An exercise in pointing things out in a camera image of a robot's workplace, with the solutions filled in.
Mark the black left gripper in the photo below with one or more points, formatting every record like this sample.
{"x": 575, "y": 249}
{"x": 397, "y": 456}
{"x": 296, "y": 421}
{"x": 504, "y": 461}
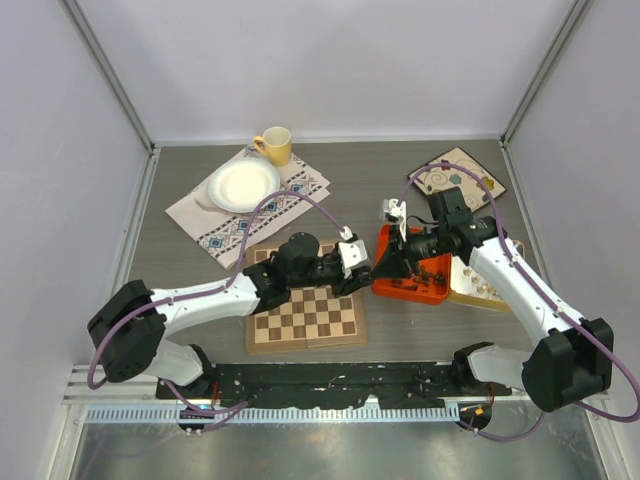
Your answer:
{"x": 346, "y": 286}

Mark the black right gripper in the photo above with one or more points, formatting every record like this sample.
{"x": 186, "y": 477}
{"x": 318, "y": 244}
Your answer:
{"x": 392, "y": 265}

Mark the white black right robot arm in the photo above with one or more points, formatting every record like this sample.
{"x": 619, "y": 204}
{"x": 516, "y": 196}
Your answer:
{"x": 565, "y": 365}

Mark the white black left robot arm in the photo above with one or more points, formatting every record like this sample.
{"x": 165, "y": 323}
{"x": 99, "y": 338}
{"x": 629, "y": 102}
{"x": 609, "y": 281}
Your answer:
{"x": 131, "y": 331}

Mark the dark chess piece cluster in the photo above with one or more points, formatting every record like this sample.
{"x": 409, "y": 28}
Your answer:
{"x": 427, "y": 278}

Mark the wooden chess board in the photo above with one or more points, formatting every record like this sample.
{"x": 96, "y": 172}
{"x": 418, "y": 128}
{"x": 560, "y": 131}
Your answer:
{"x": 312, "y": 318}

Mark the gold tray of light pieces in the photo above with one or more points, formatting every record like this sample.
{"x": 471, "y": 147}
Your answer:
{"x": 467, "y": 287}

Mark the orange plastic tray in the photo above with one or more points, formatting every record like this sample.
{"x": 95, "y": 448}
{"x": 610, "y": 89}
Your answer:
{"x": 407, "y": 289}

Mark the patterned cloth placemat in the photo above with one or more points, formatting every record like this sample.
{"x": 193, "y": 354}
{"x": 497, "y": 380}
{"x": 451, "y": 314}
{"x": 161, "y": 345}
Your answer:
{"x": 215, "y": 214}

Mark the white paper bowl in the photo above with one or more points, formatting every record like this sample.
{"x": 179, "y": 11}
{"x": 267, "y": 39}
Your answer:
{"x": 239, "y": 186}

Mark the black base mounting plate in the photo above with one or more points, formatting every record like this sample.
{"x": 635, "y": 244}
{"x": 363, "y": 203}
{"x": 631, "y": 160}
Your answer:
{"x": 336, "y": 385}

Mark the yellow mug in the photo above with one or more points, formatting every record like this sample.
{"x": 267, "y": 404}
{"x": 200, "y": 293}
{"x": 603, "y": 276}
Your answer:
{"x": 275, "y": 144}

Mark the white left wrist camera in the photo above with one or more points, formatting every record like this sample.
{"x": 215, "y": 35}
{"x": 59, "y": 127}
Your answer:
{"x": 352, "y": 251}

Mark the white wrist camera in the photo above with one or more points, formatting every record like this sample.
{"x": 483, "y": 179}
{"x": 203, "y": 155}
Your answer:
{"x": 352, "y": 251}
{"x": 394, "y": 211}

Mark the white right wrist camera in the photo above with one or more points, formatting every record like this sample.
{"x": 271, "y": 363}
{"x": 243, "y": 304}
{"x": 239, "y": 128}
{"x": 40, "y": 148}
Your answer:
{"x": 394, "y": 211}

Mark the aluminium frame rail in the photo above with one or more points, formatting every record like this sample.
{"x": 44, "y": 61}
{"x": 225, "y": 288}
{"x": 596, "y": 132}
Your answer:
{"x": 145, "y": 399}

